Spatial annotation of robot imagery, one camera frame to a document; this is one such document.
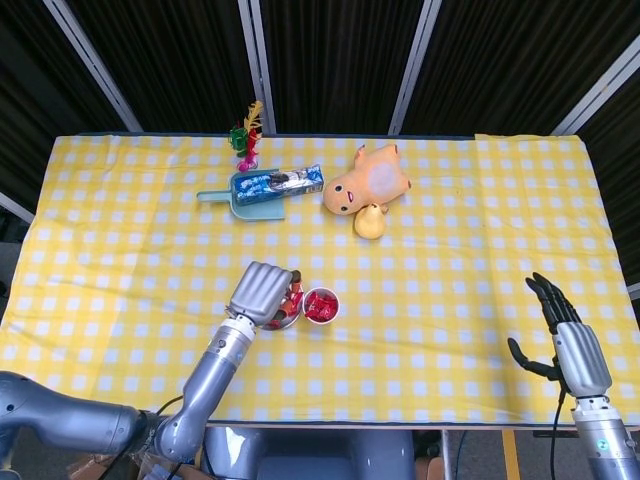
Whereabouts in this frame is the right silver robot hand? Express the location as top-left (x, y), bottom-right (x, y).
top-left (506, 271), bottom-right (614, 401)

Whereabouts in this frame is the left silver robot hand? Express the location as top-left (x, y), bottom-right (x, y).
top-left (226, 259), bottom-right (305, 327)

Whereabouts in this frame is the red candy heap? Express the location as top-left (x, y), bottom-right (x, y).
top-left (305, 292), bottom-right (337, 322)

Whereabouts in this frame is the silver metal plate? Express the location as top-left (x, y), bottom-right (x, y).
top-left (259, 287), bottom-right (305, 332)

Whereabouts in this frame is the white paper cup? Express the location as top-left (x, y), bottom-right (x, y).
top-left (302, 287), bottom-right (341, 325)

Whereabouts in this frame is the teal plastic scoop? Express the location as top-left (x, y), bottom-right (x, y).
top-left (196, 172), bottom-right (287, 222)

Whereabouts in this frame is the blue cookie package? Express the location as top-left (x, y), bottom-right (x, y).
top-left (233, 164), bottom-right (325, 207)

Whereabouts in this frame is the yellow pear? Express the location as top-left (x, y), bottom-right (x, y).
top-left (353, 202), bottom-right (389, 239)

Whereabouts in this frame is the orange plush chick toy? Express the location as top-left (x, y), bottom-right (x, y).
top-left (322, 143), bottom-right (412, 216)

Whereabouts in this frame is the colourful feather shuttlecock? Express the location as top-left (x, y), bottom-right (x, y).
top-left (228, 99), bottom-right (265, 173)

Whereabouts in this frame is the white metal table leg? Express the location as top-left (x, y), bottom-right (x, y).
top-left (442, 428), bottom-right (459, 480)

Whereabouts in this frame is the yellow white checkered tablecloth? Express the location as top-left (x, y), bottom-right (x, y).
top-left (0, 132), bottom-right (640, 426)

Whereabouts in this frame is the grey robot torso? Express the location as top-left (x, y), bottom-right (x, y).
top-left (202, 427), bottom-right (416, 480)

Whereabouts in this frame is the black pleated curtain panel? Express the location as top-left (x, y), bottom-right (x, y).
top-left (574, 74), bottom-right (640, 291)
top-left (64, 0), bottom-right (261, 134)
top-left (262, 0), bottom-right (426, 135)
top-left (0, 0), bottom-right (126, 201)
top-left (405, 0), bottom-right (640, 135)

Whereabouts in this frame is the brown cardboard box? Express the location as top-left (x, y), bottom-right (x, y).
top-left (64, 452), bottom-right (201, 480)

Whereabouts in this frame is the black right hand cable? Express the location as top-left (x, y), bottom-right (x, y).
top-left (549, 389), bottom-right (569, 480)

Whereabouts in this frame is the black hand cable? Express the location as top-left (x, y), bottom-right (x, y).
top-left (549, 389), bottom-right (569, 480)
top-left (114, 395), bottom-right (185, 480)

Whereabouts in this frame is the black left hand cable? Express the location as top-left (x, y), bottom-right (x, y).
top-left (114, 395), bottom-right (185, 480)

